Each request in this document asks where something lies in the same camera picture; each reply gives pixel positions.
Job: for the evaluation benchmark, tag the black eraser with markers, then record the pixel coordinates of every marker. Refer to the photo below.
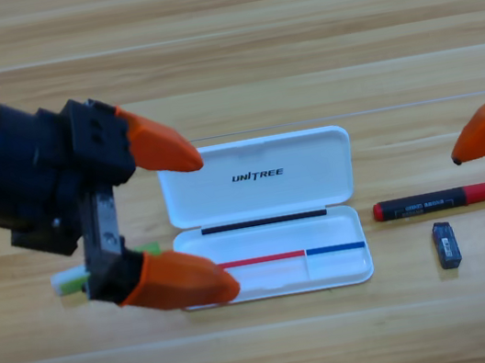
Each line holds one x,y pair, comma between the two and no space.
447,245

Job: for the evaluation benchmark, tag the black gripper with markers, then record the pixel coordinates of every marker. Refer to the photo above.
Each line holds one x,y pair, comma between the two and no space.
44,168

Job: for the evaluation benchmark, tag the white Unitree pencil case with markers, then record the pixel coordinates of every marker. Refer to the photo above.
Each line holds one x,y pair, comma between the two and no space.
273,195

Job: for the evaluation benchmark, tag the red and black marker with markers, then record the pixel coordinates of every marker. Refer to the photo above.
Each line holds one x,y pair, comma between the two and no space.
432,203

